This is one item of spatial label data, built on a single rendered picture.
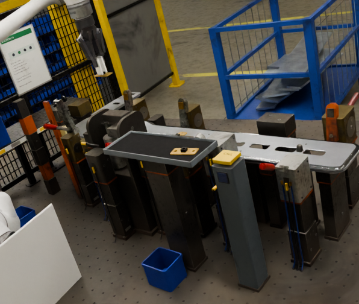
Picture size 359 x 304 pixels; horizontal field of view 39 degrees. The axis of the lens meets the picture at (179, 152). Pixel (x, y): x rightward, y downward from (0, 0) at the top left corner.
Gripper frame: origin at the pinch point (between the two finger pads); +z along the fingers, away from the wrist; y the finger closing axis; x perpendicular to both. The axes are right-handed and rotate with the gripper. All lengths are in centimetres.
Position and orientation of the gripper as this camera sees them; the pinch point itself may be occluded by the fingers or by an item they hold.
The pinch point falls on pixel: (100, 65)
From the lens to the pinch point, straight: 211.4
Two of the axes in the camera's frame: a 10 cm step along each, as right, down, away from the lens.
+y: -5.9, 4.9, -6.4
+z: 2.7, 8.7, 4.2
